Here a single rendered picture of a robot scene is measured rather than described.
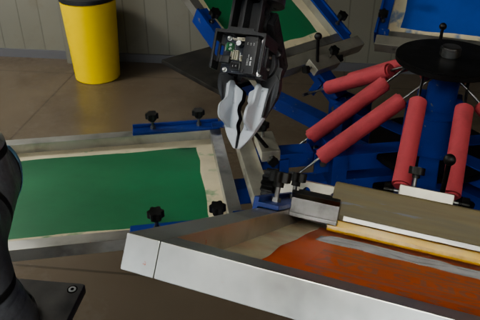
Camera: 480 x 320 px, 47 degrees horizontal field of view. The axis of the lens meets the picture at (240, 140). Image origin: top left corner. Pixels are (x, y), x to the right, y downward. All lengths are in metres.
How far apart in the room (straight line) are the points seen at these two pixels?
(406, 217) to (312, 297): 0.61
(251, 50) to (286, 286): 0.32
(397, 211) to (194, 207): 0.69
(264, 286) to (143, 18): 4.66
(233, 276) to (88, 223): 1.09
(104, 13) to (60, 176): 2.95
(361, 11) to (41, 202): 3.68
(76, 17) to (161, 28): 0.83
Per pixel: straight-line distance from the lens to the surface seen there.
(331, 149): 1.65
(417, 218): 1.10
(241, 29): 0.71
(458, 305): 0.75
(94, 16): 4.62
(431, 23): 2.53
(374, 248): 1.02
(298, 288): 0.51
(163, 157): 1.84
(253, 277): 0.52
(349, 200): 1.10
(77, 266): 2.93
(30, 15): 5.50
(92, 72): 4.81
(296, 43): 2.27
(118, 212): 1.61
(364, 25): 4.93
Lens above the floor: 1.91
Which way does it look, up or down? 30 degrees down
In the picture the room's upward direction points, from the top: straight up
